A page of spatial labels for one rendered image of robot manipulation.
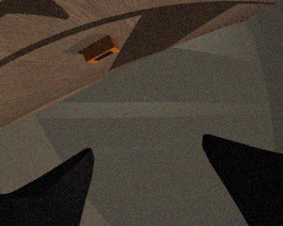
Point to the orange block with dark square face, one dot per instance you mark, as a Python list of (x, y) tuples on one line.
[(102, 48)]

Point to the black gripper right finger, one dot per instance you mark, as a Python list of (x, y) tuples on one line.
[(253, 178)]

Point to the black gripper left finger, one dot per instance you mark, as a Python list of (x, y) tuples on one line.
[(55, 199)]

